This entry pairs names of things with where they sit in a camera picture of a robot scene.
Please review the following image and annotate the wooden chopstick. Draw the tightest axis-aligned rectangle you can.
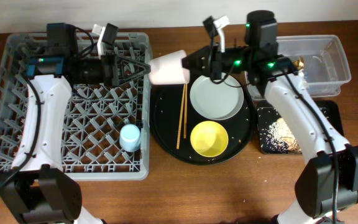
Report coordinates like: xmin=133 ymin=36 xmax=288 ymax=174
xmin=183 ymin=84 xmax=188 ymax=139
xmin=176 ymin=84 xmax=186 ymax=150

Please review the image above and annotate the round black tray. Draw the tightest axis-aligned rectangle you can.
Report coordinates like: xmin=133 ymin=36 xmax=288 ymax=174
xmin=150 ymin=85 xmax=257 ymax=166

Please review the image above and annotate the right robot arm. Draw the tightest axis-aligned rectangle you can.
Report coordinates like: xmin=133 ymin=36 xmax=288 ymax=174
xmin=181 ymin=10 xmax=358 ymax=223

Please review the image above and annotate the food scraps and rice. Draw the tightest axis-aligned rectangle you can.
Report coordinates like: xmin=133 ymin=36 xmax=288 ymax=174
xmin=257 ymin=106 xmax=301 ymax=154

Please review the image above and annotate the black rectangular bin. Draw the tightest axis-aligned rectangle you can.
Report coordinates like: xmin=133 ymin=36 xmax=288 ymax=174
xmin=257 ymin=100 xmax=344 ymax=154

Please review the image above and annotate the gold snack wrapper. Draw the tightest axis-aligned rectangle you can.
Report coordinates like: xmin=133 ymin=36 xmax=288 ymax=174
xmin=293 ymin=56 xmax=305 ymax=70

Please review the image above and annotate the blue cup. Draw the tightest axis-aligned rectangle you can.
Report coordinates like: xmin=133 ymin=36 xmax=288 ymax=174
xmin=119 ymin=124 xmax=141 ymax=152

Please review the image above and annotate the grey plate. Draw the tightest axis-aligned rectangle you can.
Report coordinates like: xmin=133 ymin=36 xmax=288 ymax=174
xmin=190 ymin=76 xmax=244 ymax=121

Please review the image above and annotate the white napkin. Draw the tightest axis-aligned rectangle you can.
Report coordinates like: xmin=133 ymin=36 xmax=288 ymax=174
xmin=298 ymin=69 xmax=310 ymax=91

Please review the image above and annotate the pink cup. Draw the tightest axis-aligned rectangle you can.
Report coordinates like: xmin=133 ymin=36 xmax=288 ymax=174
xmin=149 ymin=50 xmax=190 ymax=85

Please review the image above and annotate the wooden chopstick right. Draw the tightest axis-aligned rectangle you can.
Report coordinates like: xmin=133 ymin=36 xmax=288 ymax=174
xmin=183 ymin=84 xmax=188 ymax=139

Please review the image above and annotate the clear plastic bin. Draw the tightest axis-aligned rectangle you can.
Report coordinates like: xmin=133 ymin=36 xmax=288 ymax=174
xmin=243 ymin=34 xmax=352 ymax=101

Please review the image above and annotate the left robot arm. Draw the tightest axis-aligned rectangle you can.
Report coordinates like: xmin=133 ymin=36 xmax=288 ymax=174
xmin=0 ymin=23 xmax=150 ymax=223

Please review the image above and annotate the wooden chopstick left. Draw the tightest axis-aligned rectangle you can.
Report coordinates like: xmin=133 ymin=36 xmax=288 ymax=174
xmin=176 ymin=84 xmax=186 ymax=150

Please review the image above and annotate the yellow bowl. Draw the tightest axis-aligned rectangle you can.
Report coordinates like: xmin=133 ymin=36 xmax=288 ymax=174
xmin=190 ymin=121 xmax=229 ymax=157

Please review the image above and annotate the grey dishwasher rack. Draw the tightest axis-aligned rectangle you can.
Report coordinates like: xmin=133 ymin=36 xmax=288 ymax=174
xmin=0 ymin=33 xmax=150 ymax=181

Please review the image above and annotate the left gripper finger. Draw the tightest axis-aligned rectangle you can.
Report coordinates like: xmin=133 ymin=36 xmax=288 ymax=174
xmin=118 ymin=70 xmax=150 ymax=84
xmin=116 ymin=55 xmax=150 ymax=70

